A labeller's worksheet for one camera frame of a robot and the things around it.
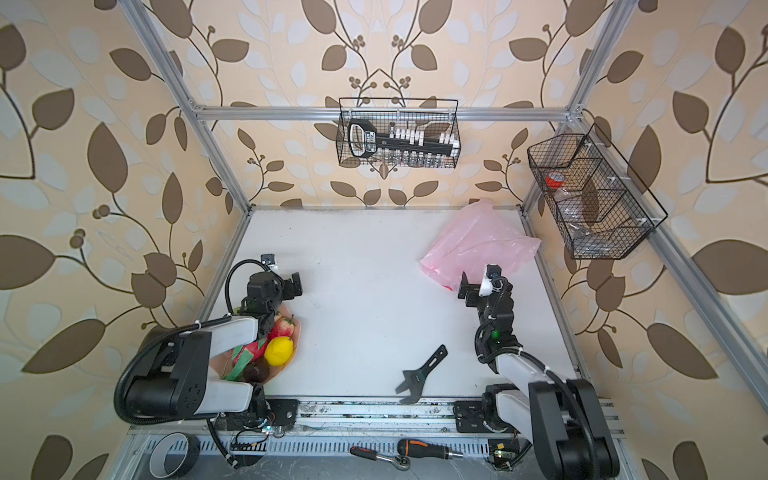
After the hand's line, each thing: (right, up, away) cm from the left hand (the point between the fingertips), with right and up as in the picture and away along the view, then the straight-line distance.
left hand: (276, 272), depth 92 cm
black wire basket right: (+89, +19, -18) cm, 93 cm away
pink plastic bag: (+65, +11, +6) cm, 66 cm away
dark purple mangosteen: (+2, -23, -18) cm, 29 cm away
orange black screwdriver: (+42, -38, -23) cm, 61 cm away
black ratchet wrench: (+38, -40, -25) cm, 61 cm away
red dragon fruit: (-2, -19, -17) cm, 26 cm away
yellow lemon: (+6, -19, -13) cm, 24 cm away
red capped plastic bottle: (+81, +27, -11) cm, 86 cm away
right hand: (+62, 0, -6) cm, 63 cm away
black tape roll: (-17, -39, -25) cm, 49 cm away
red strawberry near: (+6, -14, -10) cm, 18 cm away
